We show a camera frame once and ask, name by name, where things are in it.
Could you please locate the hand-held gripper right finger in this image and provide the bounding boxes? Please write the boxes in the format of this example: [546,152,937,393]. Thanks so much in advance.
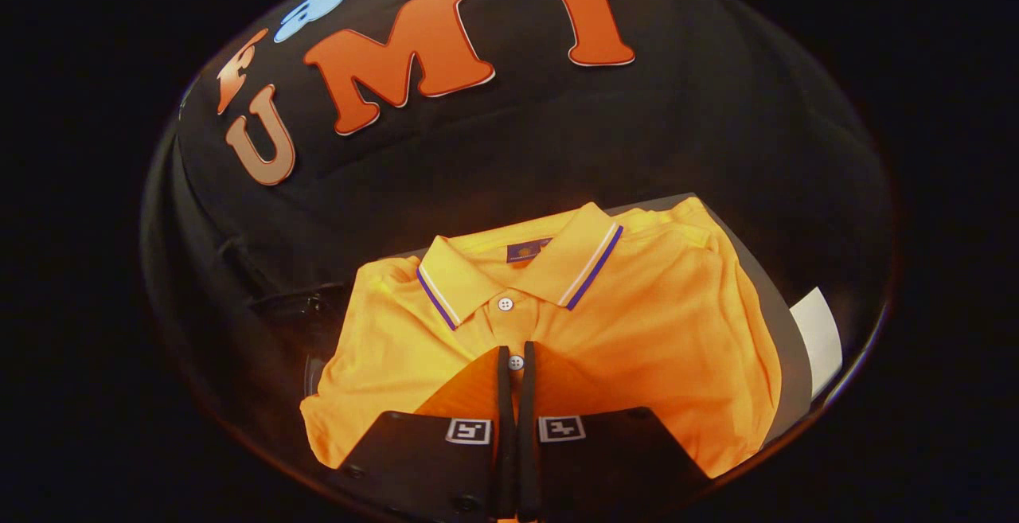
[517,340,711,521]

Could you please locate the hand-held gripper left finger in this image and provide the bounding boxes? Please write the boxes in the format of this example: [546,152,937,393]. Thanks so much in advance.
[338,345,517,521]

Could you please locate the yellow polo shirt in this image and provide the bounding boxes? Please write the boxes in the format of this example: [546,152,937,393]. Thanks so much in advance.
[300,197,783,480]

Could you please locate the grey cabinet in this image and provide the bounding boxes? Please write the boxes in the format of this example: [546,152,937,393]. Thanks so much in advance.
[303,193,845,448]

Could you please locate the black backdrop cloth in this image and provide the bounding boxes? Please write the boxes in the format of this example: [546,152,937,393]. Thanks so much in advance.
[142,0,896,460]

